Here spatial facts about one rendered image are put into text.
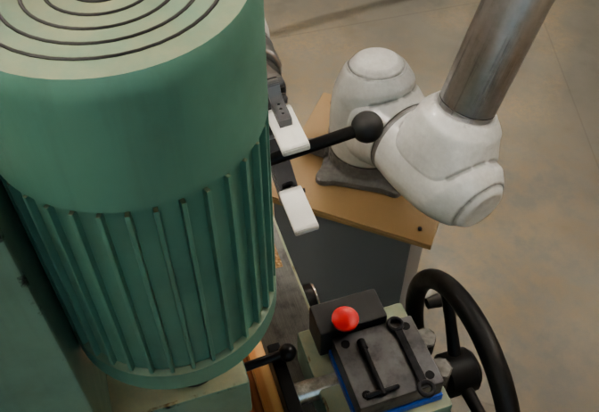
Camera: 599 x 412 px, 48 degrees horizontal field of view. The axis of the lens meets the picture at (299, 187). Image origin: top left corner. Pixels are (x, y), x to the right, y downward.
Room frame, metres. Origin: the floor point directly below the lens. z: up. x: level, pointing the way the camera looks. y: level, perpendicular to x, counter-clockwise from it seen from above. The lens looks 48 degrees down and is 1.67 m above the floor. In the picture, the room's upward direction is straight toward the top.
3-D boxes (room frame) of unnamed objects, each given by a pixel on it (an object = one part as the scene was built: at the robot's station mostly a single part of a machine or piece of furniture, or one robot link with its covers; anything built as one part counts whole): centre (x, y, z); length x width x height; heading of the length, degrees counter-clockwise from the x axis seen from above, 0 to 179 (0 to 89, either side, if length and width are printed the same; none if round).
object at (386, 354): (0.37, -0.08, 0.99); 0.13 x 0.11 x 0.06; 18
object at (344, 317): (0.39, -0.05, 1.02); 0.03 x 0.03 x 0.01
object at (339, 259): (1.03, -0.14, 0.30); 0.30 x 0.30 x 0.60; 69
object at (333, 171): (1.03, -0.12, 0.65); 0.22 x 0.18 x 0.06; 78
